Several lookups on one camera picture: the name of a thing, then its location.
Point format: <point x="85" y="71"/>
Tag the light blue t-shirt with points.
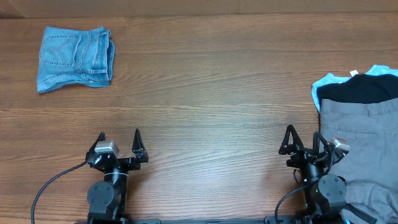
<point x="329" y="78"/>

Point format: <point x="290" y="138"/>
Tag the grey cotton shorts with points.
<point x="370" y="167"/>

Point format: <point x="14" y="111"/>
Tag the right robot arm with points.
<point x="324" y="193"/>

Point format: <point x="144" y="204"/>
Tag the folded blue denim shorts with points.
<point x="69" y="56"/>

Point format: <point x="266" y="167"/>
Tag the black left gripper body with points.
<point x="127" y="164"/>

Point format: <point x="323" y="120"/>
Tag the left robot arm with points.
<point x="107" y="198"/>

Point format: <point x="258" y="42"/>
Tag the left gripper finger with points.
<point x="138" y="148"/>
<point x="101" y="137"/>

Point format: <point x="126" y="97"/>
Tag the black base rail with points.
<point x="265" y="220"/>

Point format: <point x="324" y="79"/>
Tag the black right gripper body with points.
<point x="303" y="157"/>

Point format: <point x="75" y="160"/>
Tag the black t-shirt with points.
<point x="365" y="89"/>

